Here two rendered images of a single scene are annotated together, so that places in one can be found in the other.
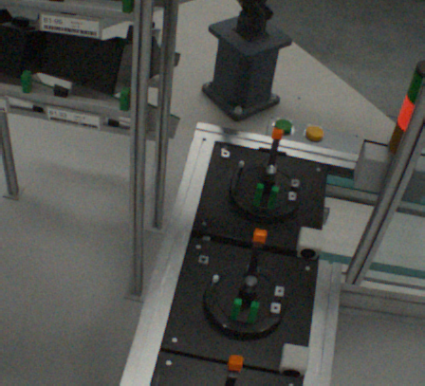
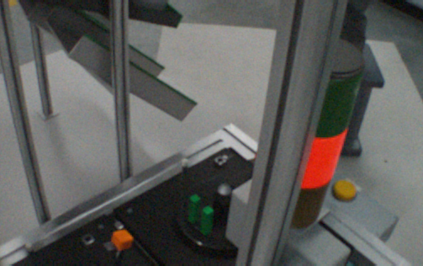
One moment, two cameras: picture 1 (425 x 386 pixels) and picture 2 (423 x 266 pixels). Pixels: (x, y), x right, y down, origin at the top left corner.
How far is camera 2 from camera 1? 68 cm
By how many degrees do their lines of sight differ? 30
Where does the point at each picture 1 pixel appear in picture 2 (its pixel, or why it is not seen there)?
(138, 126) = (0, 31)
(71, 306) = not seen: outside the picture
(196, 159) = (193, 154)
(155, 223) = not seen: hidden behind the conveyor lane
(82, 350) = not seen: outside the picture
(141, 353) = not seen: outside the picture
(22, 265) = not seen: outside the picture
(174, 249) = (85, 218)
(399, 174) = (250, 238)
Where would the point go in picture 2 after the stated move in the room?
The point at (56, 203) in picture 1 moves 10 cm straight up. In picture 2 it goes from (69, 138) to (63, 101)
